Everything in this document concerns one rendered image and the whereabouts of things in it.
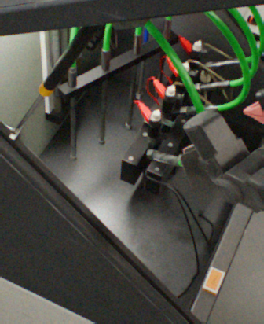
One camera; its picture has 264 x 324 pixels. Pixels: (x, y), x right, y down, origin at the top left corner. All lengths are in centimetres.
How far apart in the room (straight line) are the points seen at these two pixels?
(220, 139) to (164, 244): 59
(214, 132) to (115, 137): 74
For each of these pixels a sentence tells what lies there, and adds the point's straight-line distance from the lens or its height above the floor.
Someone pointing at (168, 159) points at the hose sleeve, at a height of 115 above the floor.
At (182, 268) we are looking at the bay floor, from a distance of 143.
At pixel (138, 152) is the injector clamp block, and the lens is 140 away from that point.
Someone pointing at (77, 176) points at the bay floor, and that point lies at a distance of 154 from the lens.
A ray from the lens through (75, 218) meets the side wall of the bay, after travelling 105.
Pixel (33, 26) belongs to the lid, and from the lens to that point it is 72.
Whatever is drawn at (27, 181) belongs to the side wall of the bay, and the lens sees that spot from 102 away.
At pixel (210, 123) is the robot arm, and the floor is 141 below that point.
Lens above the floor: 209
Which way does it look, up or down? 52 degrees down
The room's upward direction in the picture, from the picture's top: 6 degrees clockwise
